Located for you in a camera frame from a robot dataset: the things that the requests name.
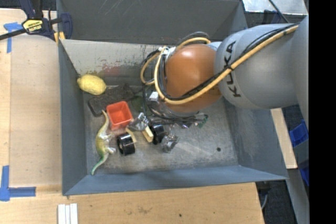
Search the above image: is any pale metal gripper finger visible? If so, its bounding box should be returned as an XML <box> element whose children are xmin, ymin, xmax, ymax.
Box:
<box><xmin>161</xmin><ymin>131</ymin><xmax>181</xmax><ymax>153</ymax></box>
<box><xmin>128</xmin><ymin>112</ymin><xmax>150</xmax><ymax>132</ymax></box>

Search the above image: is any small pale wood strip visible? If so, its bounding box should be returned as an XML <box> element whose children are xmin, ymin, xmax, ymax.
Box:
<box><xmin>125</xmin><ymin>127</ymin><xmax>138</xmax><ymax>144</ymax></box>

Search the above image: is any black cap on wood block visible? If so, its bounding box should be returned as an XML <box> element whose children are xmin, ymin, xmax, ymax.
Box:
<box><xmin>141</xmin><ymin>124</ymin><xmax>166</xmax><ymax>145</ymax></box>

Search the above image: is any orange-red square cup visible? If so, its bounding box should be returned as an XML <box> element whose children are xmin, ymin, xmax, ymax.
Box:
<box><xmin>106</xmin><ymin>101</ymin><xmax>133</xmax><ymax>131</ymax></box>

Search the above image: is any black tape roll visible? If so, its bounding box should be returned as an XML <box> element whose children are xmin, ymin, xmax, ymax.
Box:
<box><xmin>116</xmin><ymin>132</ymin><xmax>136</xmax><ymax>157</ymax></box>

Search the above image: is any grey metal bin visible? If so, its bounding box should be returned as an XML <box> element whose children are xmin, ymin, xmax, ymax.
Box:
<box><xmin>55</xmin><ymin>0</ymin><xmax>290</xmax><ymax>196</ymax></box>

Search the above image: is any dark brown flat block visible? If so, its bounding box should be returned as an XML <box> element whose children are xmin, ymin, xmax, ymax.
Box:
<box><xmin>87</xmin><ymin>83</ymin><xmax>137</xmax><ymax>117</ymax></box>

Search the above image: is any green toy dinosaur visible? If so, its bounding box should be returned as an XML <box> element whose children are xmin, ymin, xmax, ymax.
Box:
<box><xmin>90</xmin><ymin>109</ymin><xmax>117</xmax><ymax>176</ymax></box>

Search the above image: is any yellow lemon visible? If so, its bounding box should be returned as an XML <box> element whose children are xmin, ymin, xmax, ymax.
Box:
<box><xmin>77</xmin><ymin>73</ymin><xmax>108</xmax><ymax>95</ymax></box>

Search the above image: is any pale wood board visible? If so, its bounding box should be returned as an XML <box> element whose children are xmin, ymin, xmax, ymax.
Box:
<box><xmin>8</xmin><ymin>34</ymin><xmax>64</xmax><ymax>188</ymax></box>

